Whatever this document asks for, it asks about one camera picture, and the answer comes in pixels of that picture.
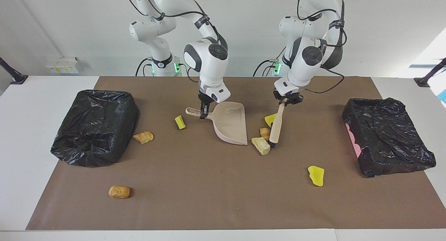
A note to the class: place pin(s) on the small yellow sponge block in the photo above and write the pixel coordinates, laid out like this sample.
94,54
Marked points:
180,122

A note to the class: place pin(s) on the notched yellow sponge piece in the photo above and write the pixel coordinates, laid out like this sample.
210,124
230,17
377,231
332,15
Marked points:
270,121

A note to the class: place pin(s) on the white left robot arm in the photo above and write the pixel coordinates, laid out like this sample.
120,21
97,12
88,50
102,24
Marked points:
306,60

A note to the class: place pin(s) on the pink bin with black bag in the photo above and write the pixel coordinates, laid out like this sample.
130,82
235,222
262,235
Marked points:
386,140

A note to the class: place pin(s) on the beige hand brush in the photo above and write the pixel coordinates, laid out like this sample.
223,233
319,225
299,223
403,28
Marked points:
277,126

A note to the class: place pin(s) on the bin lined with black bag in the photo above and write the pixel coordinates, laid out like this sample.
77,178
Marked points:
94,129

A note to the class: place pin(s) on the white wall socket box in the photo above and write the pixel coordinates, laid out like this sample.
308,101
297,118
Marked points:
62,65

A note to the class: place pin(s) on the brown table mat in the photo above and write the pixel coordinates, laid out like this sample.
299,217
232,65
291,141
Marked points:
195,206

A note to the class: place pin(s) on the beige plastic dustpan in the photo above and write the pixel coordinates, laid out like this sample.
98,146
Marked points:
231,126

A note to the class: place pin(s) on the orange toy croissant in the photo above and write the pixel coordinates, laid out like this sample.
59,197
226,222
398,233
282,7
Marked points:
144,137

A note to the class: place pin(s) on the blue plastic item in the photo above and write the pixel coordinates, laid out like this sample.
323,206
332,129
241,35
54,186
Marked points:
443,96

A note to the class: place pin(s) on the pale beige bread chunk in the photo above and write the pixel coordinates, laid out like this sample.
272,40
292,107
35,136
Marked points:
261,146

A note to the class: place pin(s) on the textured yellow sponge piece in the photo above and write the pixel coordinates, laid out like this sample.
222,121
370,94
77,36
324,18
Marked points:
316,176

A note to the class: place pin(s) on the small striped toy croissant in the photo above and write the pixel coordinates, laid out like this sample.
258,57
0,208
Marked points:
264,133

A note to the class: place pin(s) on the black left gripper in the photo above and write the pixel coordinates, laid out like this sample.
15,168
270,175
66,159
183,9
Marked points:
284,94

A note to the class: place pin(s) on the brown toy bread roll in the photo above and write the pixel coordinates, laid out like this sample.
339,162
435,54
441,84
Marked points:
119,192

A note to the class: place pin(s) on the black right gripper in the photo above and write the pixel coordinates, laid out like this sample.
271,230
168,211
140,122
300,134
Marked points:
205,101

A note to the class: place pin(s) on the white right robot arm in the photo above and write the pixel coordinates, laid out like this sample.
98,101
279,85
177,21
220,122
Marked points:
209,60

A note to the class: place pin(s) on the black camera stand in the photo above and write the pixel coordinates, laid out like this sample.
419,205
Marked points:
17,79
423,82

